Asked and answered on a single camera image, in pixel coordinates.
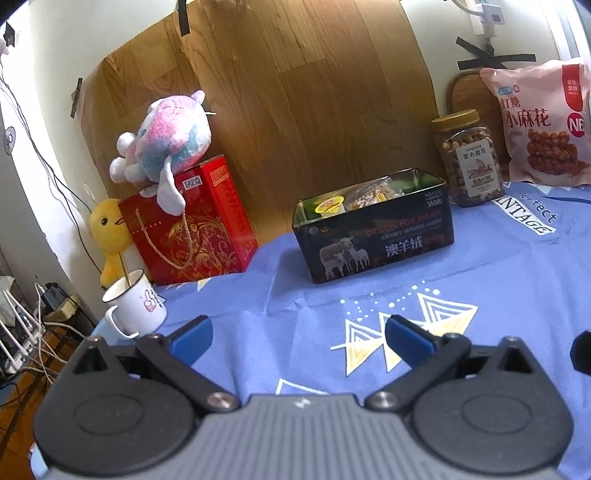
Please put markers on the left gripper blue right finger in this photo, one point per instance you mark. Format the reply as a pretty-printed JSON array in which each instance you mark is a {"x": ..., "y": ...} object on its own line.
[{"x": 433, "y": 359}]

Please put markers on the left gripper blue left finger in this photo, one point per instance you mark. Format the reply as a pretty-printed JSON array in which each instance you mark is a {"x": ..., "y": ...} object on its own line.
[{"x": 170, "y": 359}]

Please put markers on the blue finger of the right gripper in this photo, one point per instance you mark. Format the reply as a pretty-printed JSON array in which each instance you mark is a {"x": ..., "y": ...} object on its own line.
[{"x": 580, "y": 352}]

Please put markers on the yellow jelly cup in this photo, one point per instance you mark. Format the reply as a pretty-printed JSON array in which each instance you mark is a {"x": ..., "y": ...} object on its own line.
[{"x": 331, "y": 206}]

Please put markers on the clear bag of nuts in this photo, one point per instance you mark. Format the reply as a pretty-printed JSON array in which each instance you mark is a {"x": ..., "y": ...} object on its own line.
[{"x": 372, "y": 192}]

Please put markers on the white enamel mug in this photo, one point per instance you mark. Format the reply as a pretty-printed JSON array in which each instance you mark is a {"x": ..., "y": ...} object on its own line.
[{"x": 134, "y": 309}]

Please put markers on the blue printed tablecloth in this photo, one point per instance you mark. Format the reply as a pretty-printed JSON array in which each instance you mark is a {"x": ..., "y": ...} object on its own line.
[{"x": 519, "y": 265}]

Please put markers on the red gift box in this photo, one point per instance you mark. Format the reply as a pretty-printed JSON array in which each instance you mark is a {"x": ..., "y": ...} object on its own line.
[{"x": 212, "y": 237}]

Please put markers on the yellow duck plush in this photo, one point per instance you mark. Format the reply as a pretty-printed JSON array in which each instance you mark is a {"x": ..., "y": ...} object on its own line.
[{"x": 112, "y": 237}]

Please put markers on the black tin box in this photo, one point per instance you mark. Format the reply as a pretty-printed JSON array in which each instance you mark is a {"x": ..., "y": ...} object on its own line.
[{"x": 356, "y": 241}]

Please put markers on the peanut jar with gold lid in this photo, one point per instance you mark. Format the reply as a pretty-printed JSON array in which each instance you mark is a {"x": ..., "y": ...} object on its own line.
[{"x": 468, "y": 152}]

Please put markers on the pink blue plush toy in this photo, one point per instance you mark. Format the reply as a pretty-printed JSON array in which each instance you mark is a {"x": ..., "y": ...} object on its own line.
[{"x": 172, "y": 138}]

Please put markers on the pink twisted snack bag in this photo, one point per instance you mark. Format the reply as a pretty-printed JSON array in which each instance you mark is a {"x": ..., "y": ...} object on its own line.
[{"x": 545, "y": 111}]

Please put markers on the round wooden board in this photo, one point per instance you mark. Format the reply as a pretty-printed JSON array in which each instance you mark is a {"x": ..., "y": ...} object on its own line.
[{"x": 466, "y": 91}]

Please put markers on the wood panel backdrop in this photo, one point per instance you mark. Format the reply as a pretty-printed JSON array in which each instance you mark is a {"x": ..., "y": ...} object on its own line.
[{"x": 304, "y": 96}]

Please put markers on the white wall socket adapter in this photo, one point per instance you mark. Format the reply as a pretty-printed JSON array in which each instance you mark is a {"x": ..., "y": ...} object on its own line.
[{"x": 486, "y": 17}]

